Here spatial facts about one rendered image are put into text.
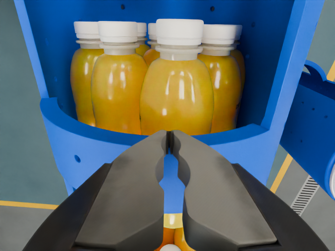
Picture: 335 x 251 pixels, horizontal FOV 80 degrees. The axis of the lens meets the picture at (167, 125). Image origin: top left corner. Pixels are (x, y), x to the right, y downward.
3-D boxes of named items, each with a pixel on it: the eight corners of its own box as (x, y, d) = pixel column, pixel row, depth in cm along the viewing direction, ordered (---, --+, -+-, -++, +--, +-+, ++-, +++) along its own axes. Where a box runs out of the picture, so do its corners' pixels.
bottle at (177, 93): (191, 180, 29) (204, 44, 21) (208, 222, 23) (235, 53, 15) (142, 186, 28) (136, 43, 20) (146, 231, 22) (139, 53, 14)
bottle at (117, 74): (159, 194, 27) (159, 48, 19) (105, 203, 26) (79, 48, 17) (150, 162, 33) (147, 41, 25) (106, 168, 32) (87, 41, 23)
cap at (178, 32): (194, 47, 20) (195, 27, 19) (207, 53, 16) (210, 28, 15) (153, 47, 19) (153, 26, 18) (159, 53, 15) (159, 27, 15)
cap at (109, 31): (140, 48, 20) (139, 28, 19) (99, 49, 19) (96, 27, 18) (136, 44, 23) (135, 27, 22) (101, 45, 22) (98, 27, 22)
